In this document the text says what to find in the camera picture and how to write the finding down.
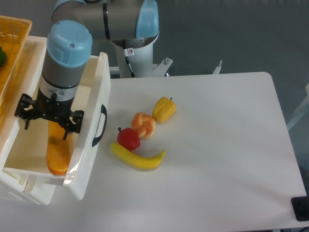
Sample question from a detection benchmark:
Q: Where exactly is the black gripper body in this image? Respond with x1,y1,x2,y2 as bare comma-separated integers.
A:
14,90,84,133

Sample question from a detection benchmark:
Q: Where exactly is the long orange bread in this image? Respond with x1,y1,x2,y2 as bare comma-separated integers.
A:
46,121,73,175

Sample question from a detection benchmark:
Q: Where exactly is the white drawer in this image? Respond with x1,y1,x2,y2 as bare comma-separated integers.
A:
2,52,112,201

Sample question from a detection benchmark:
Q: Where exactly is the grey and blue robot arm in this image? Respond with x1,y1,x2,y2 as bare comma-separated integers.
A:
15,0,159,134

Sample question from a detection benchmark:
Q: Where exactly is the white drawer cabinet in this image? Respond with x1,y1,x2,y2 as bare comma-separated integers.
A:
0,36,55,204

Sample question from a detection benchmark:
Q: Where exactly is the knotted bread roll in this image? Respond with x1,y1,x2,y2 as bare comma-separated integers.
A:
130,112,156,139

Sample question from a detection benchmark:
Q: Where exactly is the red bell pepper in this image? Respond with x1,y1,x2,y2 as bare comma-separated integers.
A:
117,127,140,150

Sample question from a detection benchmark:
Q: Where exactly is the green vegetable in basket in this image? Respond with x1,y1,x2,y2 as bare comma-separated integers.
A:
0,47,7,67

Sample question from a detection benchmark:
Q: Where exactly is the yellow banana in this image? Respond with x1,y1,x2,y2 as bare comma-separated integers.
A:
110,143,166,171

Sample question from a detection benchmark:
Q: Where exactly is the yellow woven basket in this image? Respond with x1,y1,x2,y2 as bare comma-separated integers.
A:
0,15,32,108

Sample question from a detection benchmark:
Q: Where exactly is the yellow bell pepper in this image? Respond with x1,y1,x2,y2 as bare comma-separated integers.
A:
152,97,177,123

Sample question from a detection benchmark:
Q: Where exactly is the black device at table edge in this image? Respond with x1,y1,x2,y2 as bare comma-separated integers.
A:
291,196,309,221

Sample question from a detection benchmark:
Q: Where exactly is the black drawer handle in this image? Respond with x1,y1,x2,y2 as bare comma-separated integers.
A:
92,104,107,147

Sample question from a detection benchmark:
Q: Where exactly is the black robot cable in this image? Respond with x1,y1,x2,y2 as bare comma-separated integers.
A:
122,40,137,78

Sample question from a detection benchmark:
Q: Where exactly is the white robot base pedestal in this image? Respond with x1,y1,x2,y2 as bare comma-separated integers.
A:
110,36,173,78

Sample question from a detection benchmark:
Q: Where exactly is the white frame at right edge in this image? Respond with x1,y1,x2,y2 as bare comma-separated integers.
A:
286,84,309,131

